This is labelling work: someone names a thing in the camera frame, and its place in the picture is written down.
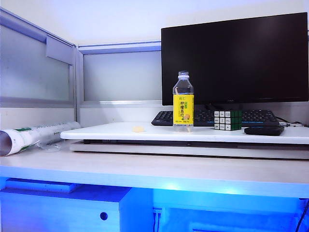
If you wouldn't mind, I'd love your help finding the clear bottle yellow label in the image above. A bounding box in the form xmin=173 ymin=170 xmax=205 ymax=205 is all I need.
xmin=172 ymin=70 xmax=195 ymax=133

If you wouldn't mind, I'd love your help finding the black computer keyboard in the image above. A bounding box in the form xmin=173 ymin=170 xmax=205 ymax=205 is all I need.
xmin=151 ymin=109 xmax=281 ymax=127

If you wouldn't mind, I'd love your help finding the white desk riser platform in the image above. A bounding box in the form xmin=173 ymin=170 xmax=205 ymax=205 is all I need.
xmin=60 ymin=121 xmax=309 ymax=160

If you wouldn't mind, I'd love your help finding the frosted glass partition panel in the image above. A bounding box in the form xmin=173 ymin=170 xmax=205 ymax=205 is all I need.
xmin=76 ymin=40 xmax=162 ymax=124
xmin=0 ymin=7 xmax=78 ymax=130

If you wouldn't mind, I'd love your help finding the black rubik's cube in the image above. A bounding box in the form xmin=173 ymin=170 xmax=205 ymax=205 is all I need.
xmin=214 ymin=110 xmax=243 ymax=131

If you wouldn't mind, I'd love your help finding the black computer monitor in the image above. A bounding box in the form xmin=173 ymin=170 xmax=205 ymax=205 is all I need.
xmin=161 ymin=12 xmax=309 ymax=112

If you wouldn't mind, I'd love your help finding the white desk support panel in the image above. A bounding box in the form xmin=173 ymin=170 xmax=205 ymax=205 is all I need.
xmin=119 ymin=187 xmax=154 ymax=232

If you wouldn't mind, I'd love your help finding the black smartphone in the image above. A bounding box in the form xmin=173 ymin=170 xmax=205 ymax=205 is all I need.
xmin=244 ymin=126 xmax=285 ymax=136

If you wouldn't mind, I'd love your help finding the clear plastic wrap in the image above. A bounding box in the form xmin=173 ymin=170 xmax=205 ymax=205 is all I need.
xmin=36 ymin=140 xmax=61 ymax=153

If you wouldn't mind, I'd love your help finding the white green rolled tube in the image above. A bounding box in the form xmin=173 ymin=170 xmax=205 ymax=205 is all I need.
xmin=0 ymin=121 xmax=82 ymax=157

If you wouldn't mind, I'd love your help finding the thin white board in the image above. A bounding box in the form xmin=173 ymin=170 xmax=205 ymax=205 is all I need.
xmin=4 ymin=178 xmax=78 ymax=194

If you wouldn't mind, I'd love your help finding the white drawer cabinet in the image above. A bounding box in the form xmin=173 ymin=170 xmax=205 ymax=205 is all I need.
xmin=0 ymin=188 xmax=121 ymax=232

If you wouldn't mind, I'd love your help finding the white cable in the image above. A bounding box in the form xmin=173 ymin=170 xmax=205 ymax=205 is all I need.
xmin=153 ymin=208 xmax=164 ymax=232

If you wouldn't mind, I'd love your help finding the silver black cable plug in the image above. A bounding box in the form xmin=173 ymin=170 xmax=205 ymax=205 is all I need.
xmin=279 ymin=121 xmax=309 ymax=128

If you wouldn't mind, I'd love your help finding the thin black cable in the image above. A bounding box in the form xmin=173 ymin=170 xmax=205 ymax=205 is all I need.
xmin=295 ymin=199 xmax=309 ymax=232

